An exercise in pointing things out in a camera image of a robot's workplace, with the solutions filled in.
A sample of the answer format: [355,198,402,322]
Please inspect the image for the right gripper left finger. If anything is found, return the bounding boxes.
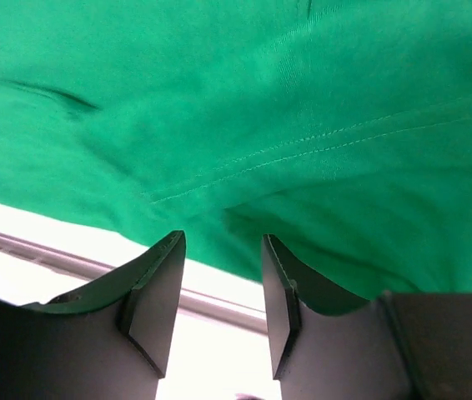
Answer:
[24,230,186,379]

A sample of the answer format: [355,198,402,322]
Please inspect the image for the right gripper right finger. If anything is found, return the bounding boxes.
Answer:
[262,234,368,380]

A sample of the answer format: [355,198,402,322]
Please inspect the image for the green polo shirt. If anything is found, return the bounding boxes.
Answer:
[0,1,472,298]

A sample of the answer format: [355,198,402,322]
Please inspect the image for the aluminium rail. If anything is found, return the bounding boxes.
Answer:
[0,223,269,334]

